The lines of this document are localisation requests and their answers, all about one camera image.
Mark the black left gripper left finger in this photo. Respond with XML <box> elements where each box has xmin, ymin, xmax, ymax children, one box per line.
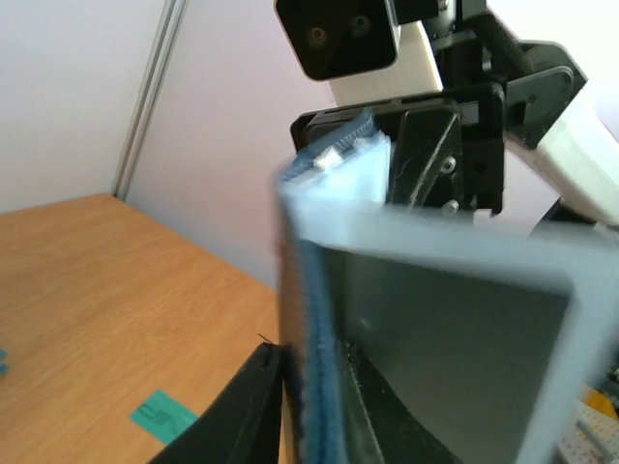
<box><xmin>151</xmin><ymin>342</ymin><xmax>283</xmax><ymax>464</ymax></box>

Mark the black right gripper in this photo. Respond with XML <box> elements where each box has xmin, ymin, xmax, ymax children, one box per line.
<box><xmin>290</xmin><ymin>83</ymin><xmax>505</xmax><ymax>216</ymax></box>

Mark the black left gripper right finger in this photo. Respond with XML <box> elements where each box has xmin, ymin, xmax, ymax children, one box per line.
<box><xmin>340</xmin><ymin>343</ymin><xmax>459</xmax><ymax>464</ymax></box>

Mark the green credit card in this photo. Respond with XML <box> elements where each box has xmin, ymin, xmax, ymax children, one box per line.
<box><xmin>130</xmin><ymin>390</ymin><xmax>198</xmax><ymax>445</ymax></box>

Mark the dark blue card holder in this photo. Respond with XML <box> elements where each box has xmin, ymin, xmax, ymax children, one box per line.
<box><xmin>275</xmin><ymin>113</ymin><xmax>618</xmax><ymax>463</ymax></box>

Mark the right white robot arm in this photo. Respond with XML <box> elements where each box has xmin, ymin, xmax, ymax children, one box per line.
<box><xmin>274</xmin><ymin>1</ymin><xmax>618</xmax><ymax>230</ymax></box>

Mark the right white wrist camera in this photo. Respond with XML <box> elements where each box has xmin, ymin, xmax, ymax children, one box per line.
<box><xmin>273</xmin><ymin>0</ymin><xmax>444</xmax><ymax>106</ymax></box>

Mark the right aluminium corner post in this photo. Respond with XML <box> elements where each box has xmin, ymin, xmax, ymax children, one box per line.
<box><xmin>111</xmin><ymin>0</ymin><xmax>190</xmax><ymax>201</ymax></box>

